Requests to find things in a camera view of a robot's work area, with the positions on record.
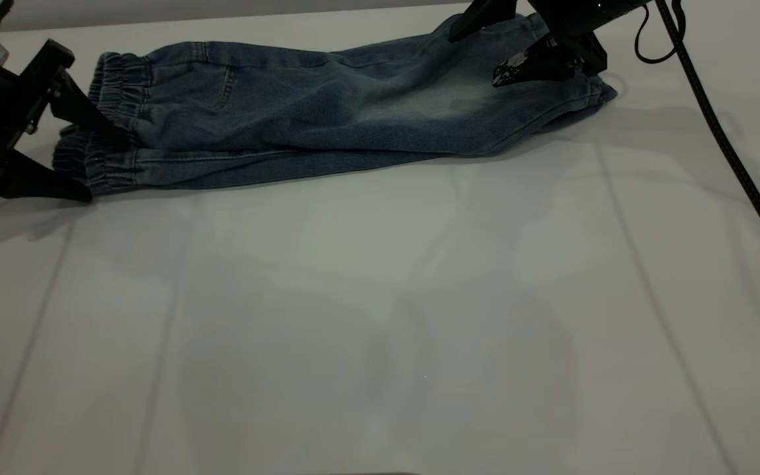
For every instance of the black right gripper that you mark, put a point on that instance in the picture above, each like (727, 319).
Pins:
(578, 13)

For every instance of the blue denim shorts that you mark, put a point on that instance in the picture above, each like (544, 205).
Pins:
(287, 99)

